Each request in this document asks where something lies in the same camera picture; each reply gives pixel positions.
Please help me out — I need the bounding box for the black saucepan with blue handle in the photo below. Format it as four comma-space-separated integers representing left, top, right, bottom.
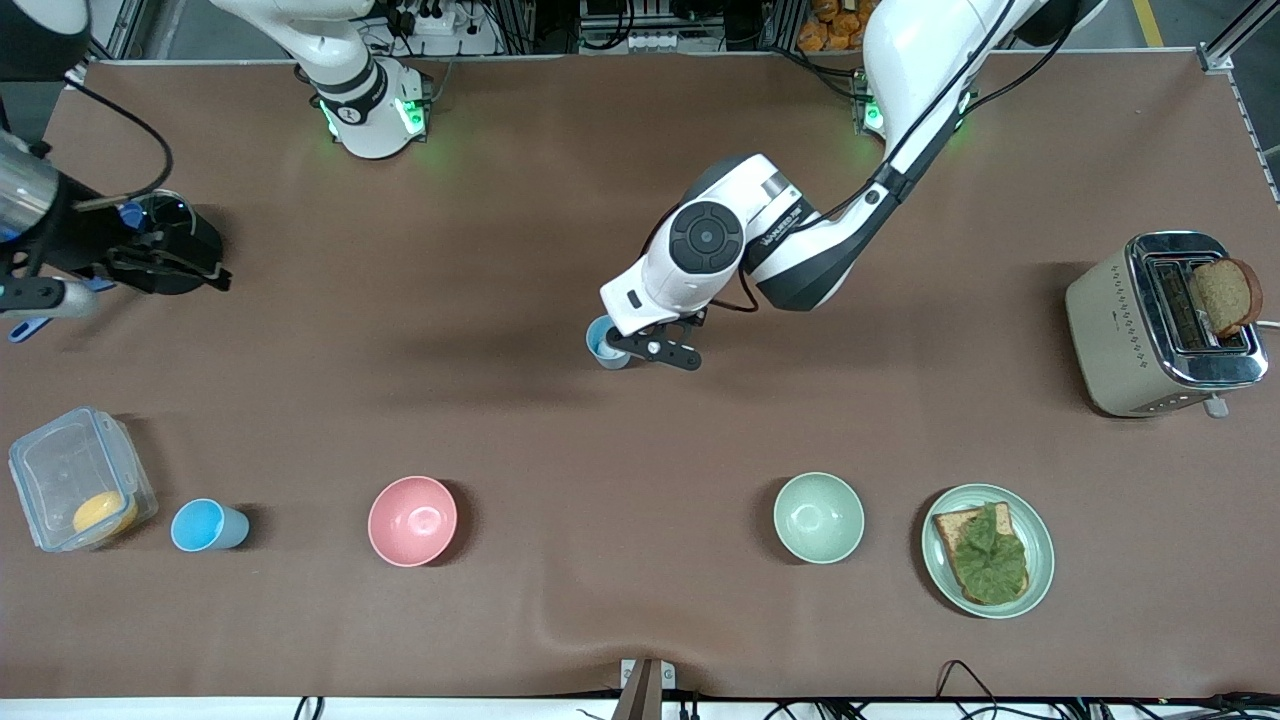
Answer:
8, 188, 225, 344

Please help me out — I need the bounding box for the pale green bowl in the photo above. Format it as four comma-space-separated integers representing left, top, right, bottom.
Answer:
773, 471, 866, 565

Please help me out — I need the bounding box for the pale green plate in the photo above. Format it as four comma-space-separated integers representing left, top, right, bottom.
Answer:
921, 483, 1056, 620

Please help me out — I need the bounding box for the clear plastic food container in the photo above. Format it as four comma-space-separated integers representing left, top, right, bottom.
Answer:
8, 405, 159, 554

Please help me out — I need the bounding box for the white power strip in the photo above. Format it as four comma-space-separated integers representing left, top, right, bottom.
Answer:
385, 0, 461, 36

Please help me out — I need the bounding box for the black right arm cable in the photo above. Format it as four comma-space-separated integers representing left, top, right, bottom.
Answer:
62, 72, 175, 211

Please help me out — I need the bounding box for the bag of orange buns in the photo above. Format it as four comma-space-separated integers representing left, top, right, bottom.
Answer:
797, 0, 886, 53

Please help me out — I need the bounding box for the green lettuce leaf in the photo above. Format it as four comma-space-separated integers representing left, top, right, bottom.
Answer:
950, 503, 1029, 606

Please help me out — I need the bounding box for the orange round food piece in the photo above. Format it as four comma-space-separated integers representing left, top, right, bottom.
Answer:
72, 490, 139, 538

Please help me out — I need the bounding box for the metal table edge bracket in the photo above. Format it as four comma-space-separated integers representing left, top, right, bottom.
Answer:
612, 658, 676, 720

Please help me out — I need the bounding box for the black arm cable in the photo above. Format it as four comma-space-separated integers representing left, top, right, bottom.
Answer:
62, 72, 175, 211
700, 0, 1076, 314

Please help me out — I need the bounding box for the beige chrome toaster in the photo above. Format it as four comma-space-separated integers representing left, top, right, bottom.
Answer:
1064, 230, 1271, 419

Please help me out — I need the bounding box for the aluminium frame rail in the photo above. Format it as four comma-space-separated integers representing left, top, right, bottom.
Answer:
90, 0, 186, 61

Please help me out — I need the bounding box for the glass lid with blue knob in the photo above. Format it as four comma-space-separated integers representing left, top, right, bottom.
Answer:
115, 190, 199, 271

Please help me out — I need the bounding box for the control box with white connectors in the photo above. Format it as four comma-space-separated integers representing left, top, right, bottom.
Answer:
578, 0, 701, 54

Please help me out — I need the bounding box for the dark brown bread slice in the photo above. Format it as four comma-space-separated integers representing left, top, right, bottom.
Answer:
1190, 257, 1265, 338

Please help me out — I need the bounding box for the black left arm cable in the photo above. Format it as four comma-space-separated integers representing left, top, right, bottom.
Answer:
700, 0, 1076, 314

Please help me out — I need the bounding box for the pink bowl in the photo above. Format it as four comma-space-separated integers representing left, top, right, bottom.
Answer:
367, 475, 459, 568

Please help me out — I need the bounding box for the black looped cable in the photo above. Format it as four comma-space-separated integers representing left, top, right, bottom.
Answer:
935, 659, 1001, 706

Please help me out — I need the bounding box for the toast slice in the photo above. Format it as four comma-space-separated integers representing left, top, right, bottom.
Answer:
932, 502, 1031, 605

